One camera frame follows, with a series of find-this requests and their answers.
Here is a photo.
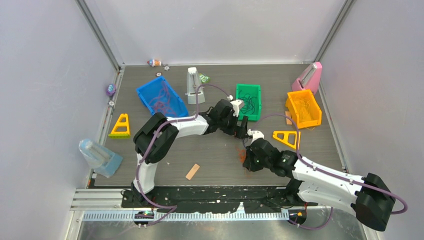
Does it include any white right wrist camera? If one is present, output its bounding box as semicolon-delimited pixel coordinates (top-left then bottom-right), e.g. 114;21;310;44
247;129;265;144

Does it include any white metronome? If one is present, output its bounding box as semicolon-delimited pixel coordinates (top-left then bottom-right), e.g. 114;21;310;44
186;67;206;105

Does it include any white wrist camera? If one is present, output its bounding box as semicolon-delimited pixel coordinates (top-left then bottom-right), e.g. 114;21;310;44
227;95;245;117
247;129;265;144

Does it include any green monster toy block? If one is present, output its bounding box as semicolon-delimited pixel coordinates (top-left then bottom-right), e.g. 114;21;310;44
199;73;211;84

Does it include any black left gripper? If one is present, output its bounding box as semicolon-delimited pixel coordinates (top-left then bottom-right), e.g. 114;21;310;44
218;111;248;139

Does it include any green plastic bin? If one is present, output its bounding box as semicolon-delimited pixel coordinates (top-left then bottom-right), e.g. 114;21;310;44
236;83;262;122

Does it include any yellow triangle on green base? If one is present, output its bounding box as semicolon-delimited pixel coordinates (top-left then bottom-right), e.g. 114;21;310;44
108;113;131;139

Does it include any small wooden block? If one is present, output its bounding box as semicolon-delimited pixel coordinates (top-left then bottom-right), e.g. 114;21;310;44
285;111;293;125

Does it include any clear plastic bottle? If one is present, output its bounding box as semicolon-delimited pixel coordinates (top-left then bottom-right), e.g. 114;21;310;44
78;138;123;178

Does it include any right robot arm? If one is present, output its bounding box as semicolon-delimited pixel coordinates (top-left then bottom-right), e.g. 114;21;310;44
243;138;396;232

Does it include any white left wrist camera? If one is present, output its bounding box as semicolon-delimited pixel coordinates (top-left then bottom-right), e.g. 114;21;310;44
227;95;245;117

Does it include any pink metronome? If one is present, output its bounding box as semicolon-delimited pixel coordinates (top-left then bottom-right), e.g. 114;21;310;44
291;61;323;95

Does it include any yellow cable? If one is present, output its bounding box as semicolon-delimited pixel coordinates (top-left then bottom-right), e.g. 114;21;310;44
293;92;319;120

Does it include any flat wooden block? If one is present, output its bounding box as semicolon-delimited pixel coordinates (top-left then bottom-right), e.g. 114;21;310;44
185;163;200;181

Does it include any yellow triangular plastic frame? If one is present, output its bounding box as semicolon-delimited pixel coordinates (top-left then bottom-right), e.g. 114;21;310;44
272;130;301;150

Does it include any orange plastic bin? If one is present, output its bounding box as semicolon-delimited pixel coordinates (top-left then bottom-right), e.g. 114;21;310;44
285;89;323;129

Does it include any blue plastic bin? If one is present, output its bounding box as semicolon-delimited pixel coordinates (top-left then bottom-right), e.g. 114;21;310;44
135;76;189;118

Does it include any red purple cable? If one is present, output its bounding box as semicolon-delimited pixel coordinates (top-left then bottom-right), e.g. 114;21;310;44
147;81;178;115

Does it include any small clown figurine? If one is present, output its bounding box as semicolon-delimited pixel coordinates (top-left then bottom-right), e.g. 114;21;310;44
146;58;162;67

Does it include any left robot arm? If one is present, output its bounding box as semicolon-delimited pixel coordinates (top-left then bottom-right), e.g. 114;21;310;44
132;99;248;207

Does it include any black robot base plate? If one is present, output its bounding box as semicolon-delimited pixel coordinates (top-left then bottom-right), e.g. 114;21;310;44
120;186;306;214

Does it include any purple round toy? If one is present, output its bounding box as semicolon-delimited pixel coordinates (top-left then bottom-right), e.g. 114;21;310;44
106;83;117;97

